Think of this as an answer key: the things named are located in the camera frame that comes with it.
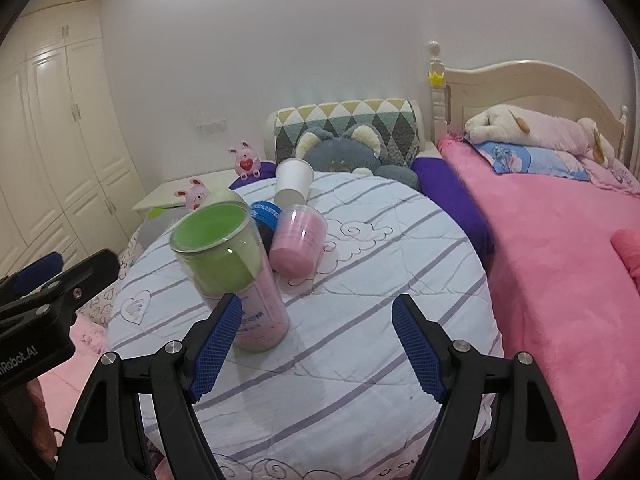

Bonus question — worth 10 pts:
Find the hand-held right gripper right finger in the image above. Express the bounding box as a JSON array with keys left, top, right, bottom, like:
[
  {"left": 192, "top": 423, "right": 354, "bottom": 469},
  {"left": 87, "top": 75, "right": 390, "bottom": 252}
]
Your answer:
[{"left": 391, "top": 294, "right": 576, "bottom": 480}]

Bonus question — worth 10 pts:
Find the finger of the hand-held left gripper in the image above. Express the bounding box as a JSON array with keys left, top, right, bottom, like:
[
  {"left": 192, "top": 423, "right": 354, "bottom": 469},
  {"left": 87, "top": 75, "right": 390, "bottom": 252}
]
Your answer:
[
  {"left": 30, "top": 249, "right": 121, "bottom": 331},
  {"left": 0, "top": 251, "right": 65, "bottom": 306}
]

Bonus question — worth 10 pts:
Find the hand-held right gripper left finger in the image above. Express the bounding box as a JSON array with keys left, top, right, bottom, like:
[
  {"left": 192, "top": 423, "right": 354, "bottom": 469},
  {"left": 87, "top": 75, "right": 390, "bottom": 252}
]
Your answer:
[{"left": 54, "top": 292, "right": 244, "bottom": 480}]

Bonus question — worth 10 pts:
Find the pink plastic cup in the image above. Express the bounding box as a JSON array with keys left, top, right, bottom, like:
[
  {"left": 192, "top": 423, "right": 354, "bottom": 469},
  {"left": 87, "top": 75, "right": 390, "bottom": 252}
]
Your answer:
[{"left": 269, "top": 204, "right": 328, "bottom": 277}]

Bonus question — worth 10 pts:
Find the person's left forearm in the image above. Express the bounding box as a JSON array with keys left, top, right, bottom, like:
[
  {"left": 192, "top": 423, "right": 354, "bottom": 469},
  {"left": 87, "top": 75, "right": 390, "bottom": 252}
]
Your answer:
[{"left": 25, "top": 377, "right": 60, "bottom": 466}]

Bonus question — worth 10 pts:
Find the tall green and pink cup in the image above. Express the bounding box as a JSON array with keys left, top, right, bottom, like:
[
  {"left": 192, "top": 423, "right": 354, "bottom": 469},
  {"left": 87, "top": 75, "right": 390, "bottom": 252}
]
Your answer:
[{"left": 169, "top": 201, "right": 292, "bottom": 353}]

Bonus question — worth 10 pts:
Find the blue and black cup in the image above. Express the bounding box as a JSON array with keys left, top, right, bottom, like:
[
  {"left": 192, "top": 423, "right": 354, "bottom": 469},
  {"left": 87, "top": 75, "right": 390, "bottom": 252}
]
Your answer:
[{"left": 248, "top": 201, "right": 282, "bottom": 256}]

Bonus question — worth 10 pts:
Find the white paper cup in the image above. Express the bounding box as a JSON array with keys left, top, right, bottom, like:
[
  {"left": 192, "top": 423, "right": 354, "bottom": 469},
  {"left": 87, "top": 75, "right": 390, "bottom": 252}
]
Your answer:
[{"left": 274, "top": 158, "right": 315, "bottom": 208}]

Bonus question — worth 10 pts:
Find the white striped quilt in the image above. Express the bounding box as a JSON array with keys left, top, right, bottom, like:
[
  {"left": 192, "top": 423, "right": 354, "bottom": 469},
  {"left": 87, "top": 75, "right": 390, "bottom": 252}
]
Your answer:
[{"left": 107, "top": 170, "right": 503, "bottom": 480}]

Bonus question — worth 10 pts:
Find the white nightstand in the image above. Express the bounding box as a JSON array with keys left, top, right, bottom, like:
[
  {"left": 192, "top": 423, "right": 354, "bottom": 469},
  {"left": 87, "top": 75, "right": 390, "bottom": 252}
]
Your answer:
[{"left": 132, "top": 167, "right": 241, "bottom": 221}]

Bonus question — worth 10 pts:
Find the cream wardrobe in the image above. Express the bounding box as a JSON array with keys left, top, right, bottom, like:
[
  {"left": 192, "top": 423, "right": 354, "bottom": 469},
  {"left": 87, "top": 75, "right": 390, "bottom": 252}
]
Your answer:
[{"left": 0, "top": 0, "right": 148, "bottom": 281}]

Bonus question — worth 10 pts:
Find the pink fleece blanket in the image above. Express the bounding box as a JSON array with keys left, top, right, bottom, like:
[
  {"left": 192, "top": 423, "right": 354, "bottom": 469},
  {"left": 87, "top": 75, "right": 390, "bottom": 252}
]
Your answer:
[{"left": 437, "top": 132, "right": 640, "bottom": 480}]

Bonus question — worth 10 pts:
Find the purple bed sheet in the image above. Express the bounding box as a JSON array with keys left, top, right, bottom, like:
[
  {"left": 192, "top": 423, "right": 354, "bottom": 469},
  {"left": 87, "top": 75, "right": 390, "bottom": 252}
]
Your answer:
[{"left": 229, "top": 156, "right": 496, "bottom": 271}]

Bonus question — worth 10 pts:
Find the pink rabbit toy red heart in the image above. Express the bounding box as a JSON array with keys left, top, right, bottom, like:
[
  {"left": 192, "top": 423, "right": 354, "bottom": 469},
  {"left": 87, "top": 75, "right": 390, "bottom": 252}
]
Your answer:
[{"left": 229, "top": 141, "right": 262, "bottom": 180}]

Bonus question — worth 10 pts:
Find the grey cat plush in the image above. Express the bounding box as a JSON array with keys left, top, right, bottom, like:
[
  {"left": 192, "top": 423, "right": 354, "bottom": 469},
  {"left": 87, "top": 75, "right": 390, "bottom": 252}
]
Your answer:
[{"left": 291, "top": 125, "right": 421, "bottom": 192}]

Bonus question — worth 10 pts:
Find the blue printed pillow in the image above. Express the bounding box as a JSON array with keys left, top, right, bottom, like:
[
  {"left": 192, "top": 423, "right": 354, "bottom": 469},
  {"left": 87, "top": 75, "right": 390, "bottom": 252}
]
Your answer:
[{"left": 472, "top": 140, "right": 592, "bottom": 181}]

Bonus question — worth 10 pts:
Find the triangle patterned cushion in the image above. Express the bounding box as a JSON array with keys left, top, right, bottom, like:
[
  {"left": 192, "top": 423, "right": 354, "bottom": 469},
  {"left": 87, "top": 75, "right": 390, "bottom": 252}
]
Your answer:
[{"left": 272, "top": 99, "right": 421, "bottom": 168}]

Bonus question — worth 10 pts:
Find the white and pink plush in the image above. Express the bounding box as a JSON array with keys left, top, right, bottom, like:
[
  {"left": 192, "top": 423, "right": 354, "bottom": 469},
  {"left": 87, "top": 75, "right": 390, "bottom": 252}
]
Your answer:
[{"left": 464, "top": 104, "right": 617, "bottom": 168}]

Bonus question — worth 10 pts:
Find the pink printed pillow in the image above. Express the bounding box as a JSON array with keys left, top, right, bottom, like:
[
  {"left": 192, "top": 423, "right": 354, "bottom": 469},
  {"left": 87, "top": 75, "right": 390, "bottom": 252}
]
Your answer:
[{"left": 580, "top": 155, "right": 640, "bottom": 193}]

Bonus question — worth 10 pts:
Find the cream bed headboard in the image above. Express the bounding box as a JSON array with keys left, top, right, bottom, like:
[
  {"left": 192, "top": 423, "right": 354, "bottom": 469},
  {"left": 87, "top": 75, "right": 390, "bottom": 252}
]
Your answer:
[{"left": 426, "top": 41, "right": 632, "bottom": 171}]

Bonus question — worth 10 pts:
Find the white wall socket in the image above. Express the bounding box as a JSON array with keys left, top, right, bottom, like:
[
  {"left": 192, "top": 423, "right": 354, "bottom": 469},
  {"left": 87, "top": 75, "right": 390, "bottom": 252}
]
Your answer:
[{"left": 192, "top": 109, "right": 227, "bottom": 133}]

